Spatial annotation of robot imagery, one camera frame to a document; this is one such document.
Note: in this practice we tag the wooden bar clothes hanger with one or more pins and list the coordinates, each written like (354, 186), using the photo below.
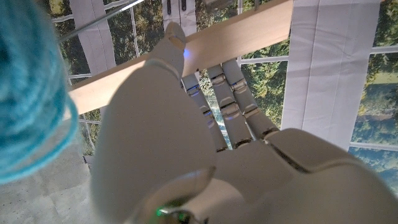
(242, 34)

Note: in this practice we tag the printed window backdrop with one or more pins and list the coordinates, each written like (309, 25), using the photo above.
(326, 77)

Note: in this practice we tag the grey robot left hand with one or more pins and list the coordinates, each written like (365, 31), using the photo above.
(248, 180)

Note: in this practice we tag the teal yarn skein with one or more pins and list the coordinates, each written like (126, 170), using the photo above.
(28, 93)

